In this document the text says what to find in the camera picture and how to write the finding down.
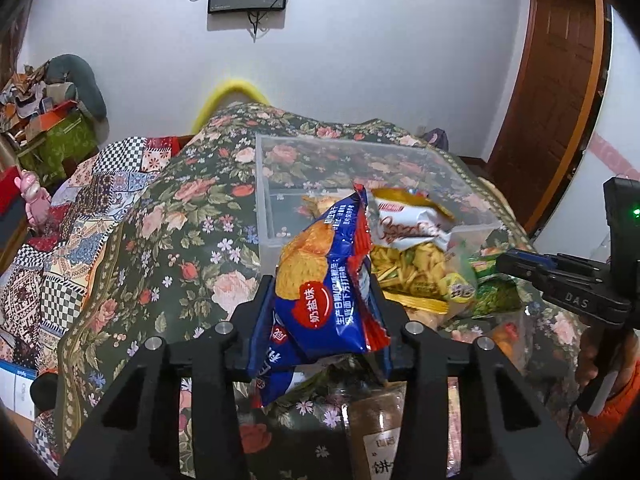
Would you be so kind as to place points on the green snack packet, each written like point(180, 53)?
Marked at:
point(496, 293)

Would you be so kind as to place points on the green fabric covered box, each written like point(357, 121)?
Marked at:
point(72, 138)

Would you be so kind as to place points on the floral green bedspread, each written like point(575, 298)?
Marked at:
point(212, 264)

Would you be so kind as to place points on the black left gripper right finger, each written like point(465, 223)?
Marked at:
point(506, 433)

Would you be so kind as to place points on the brown wooden door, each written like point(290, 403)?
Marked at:
point(554, 105)

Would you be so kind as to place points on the white red snack bag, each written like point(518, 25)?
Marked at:
point(401, 219)

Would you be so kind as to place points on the grey neck pillow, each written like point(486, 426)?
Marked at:
point(74, 69)

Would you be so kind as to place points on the purple slipper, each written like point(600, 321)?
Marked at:
point(438, 138)

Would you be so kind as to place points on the patchwork checkered quilt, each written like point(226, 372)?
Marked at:
point(97, 248)

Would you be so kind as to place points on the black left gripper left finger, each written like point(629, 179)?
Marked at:
point(133, 432)

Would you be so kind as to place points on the pink plush toy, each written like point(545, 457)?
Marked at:
point(37, 199)

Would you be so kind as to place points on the yellow curved bed rail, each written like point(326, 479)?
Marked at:
point(223, 94)

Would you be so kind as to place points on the orange sleeve forearm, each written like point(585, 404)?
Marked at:
point(602, 428)

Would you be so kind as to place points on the pile of patterned cloths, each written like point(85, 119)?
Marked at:
point(24, 94)

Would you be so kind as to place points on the yellow chips snack bag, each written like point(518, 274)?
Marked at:
point(433, 286)

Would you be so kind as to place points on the red box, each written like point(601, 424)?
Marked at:
point(8, 189)

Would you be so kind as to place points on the person's right hand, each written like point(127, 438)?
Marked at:
point(589, 347)

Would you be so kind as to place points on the blue cracker snack bag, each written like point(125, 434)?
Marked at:
point(320, 307)

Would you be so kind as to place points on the brown labelled biscuit pack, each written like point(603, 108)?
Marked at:
point(372, 424)

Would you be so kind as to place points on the white blue cardboard box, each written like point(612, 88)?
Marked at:
point(15, 383)

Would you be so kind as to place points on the clear plastic storage box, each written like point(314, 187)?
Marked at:
point(292, 168)

